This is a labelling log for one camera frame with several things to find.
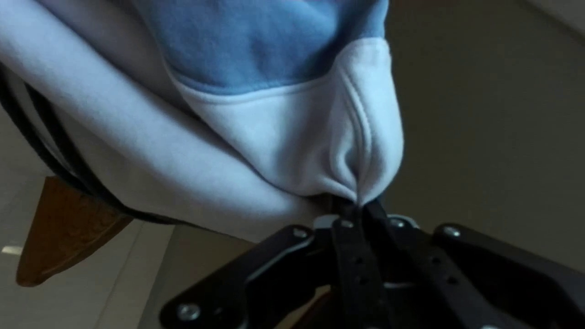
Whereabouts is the blue and white jersey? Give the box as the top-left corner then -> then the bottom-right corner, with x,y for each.
0,0 -> 406,245

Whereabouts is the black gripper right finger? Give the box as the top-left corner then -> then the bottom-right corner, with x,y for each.
364,199 -> 585,329

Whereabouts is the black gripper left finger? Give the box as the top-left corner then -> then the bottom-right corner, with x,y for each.
159,201 -> 393,329

